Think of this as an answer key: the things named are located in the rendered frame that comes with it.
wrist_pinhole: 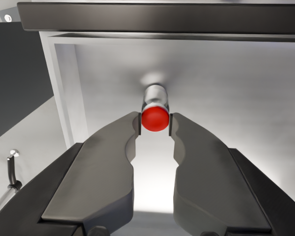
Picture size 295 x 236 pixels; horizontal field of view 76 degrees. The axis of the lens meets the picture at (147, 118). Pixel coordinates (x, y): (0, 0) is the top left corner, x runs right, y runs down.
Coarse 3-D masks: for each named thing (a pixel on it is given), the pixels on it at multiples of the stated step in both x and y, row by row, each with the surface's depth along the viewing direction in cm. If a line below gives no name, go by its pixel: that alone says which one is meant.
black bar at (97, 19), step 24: (24, 24) 14; (48, 24) 14; (72, 24) 13; (96, 24) 13; (120, 24) 13; (144, 24) 13; (168, 24) 13; (192, 24) 13; (216, 24) 13; (240, 24) 13; (264, 24) 13; (288, 24) 13
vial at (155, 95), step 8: (152, 88) 16; (160, 88) 16; (144, 96) 16; (152, 96) 14; (160, 96) 14; (144, 104) 14; (152, 104) 13; (160, 104) 13; (168, 104) 14; (168, 112) 13
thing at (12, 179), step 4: (12, 152) 136; (16, 152) 136; (12, 156) 133; (8, 160) 131; (12, 160) 132; (8, 164) 131; (12, 164) 132; (8, 168) 131; (12, 168) 132; (8, 172) 132; (12, 172) 132; (8, 176) 132; (12, 176) 133; (12, 180) 133; (16, 180) 138; (12, 184) 134; (16, 184) 135; (20, 184) 138; (16, 188) 135; (20, 188) 138; (16, 192) 138
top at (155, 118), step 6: (150, 108) 13; (156, 108) 13; (162, 108) 13; (144, 114) 13; (150, 114) 13; (156, 114) 13; (162, 114) 13; (168, 114) 13; (144, 120) 13; (150, 120) 13; (156, 120) 13; (162, 120) 13; (168, 120) 13; (144, 126) 14; (150, 126) 14; (156, 126) 14; (162, 126) 13
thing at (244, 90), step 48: (96, 48) 16; (144, 48) 16; (192, 48) 16; (240, 48) 15; (288, 48) 12; (96, 96) 18; (192, 96) 18; (240, 96) 17; (288, 96) 17; (144, 144) 20; (240, 144) 20; (288, 144) 19; (144, 192) 24; (288, 192) 23
